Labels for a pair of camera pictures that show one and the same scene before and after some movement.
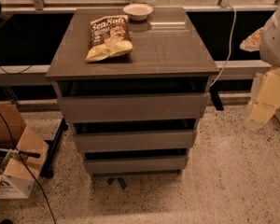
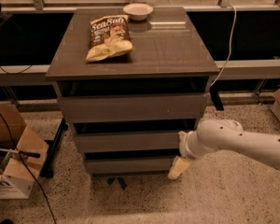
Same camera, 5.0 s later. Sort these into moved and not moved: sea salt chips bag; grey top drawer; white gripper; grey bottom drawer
Moved: white gripper
Not moved: grey bottom drawer; grey top drawer; sea salt chips bag
